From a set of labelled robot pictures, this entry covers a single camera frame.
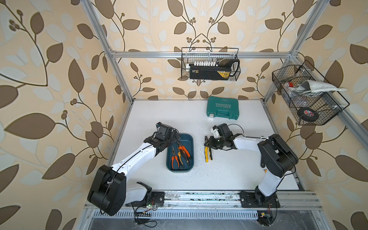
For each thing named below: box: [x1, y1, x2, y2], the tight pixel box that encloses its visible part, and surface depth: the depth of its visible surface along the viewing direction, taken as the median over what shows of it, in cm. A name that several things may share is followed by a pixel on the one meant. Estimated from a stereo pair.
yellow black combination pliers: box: [204, 146, 213, 163], surface depth 91 cm
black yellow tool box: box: [189, 60, 240, 81], surface depth 86 cm
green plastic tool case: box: [206, 95, 240, 121], surface depth 112 cm
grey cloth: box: [287, 80, 348, 94], surface depth 64 cm
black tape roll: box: [298, 106, 320, 123], surface depth 73 cm
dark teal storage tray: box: [165, 133, 195, 173], surface depth 91 cm
